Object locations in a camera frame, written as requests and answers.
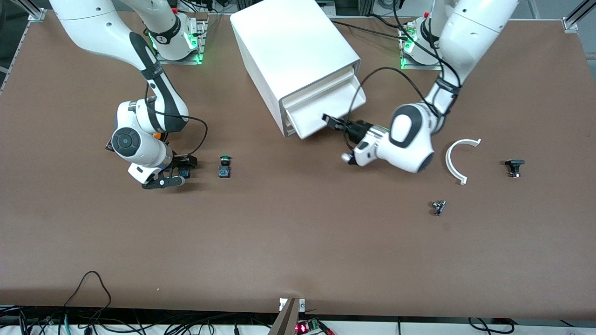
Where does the black base cable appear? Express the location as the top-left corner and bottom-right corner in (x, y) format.
(326, 19), (406, 41)

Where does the white drawer cabinet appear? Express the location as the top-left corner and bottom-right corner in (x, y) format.
(230, 0), (362, 139)

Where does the circuit board with red light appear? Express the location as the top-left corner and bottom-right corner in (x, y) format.
(296, 319), (323, 335)

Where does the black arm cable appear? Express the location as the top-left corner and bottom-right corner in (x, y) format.
(344, 67), (448, 156)
(145, 81), (208, 158)

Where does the aluminium frame profile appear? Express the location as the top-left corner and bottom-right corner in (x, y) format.
(561, 0), (596, 31)
(27, 0), (47, 21)

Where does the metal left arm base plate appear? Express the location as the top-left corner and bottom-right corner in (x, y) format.
(400, 21), (450, 71)

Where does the black looped cable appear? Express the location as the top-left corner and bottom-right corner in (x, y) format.
(63, 271), (112, 326)

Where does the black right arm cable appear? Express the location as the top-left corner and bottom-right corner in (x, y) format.
(145, 81), (208, 158)

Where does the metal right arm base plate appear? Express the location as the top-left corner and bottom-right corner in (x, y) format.
(154, 19), (208, 65)

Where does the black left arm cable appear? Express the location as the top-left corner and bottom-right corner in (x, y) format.
(344, 67), (448, 156)

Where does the white plastic drawer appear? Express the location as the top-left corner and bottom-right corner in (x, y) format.
(285, 70), (367, 140)

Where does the brown post with metal brackets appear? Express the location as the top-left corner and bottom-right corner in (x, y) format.
(268, 298), (306, 335)

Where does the black curved cable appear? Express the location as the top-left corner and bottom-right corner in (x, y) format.
(468, 318), (515, 335)

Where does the white half-ring pipe clamp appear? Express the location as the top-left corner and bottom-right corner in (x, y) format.
(446, 138), (481, 185)

